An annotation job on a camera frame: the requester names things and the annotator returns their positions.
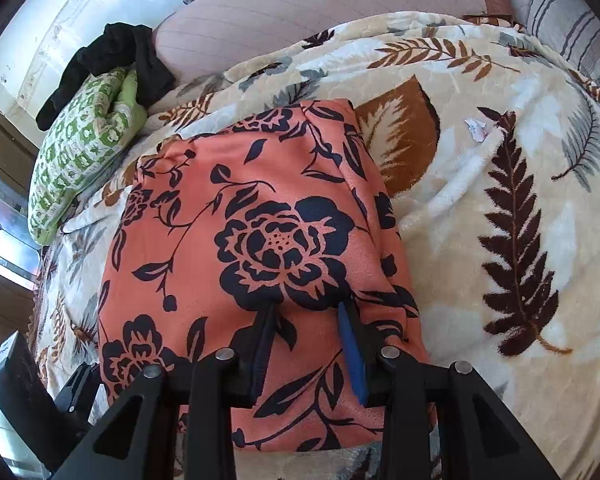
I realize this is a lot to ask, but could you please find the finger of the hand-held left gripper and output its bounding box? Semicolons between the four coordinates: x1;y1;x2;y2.
55;360;103;413

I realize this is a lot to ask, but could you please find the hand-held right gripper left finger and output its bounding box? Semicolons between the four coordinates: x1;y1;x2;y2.
55;305;281;480

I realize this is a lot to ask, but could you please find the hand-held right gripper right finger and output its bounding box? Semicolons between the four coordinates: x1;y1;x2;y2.
336;300;563;480

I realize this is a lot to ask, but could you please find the cream leaf print blanket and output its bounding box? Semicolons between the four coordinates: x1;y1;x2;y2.
27;12;600;480

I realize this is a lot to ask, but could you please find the black cloth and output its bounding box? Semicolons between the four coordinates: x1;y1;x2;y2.
36;22;177;132

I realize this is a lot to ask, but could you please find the striped leaf print pillow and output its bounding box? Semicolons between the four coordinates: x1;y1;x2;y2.
522;0;600;101

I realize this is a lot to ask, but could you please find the brown wooden frame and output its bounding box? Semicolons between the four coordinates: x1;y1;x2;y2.
0;95;43;311

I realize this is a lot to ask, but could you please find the green checked pillow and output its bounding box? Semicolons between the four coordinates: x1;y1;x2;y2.
28;67;148;247

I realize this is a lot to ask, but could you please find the orange floral cloth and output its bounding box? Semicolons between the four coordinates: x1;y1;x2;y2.
97;99;433;453

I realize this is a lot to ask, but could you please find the small white paper scrap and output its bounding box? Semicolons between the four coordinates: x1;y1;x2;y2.
464;116;490;141

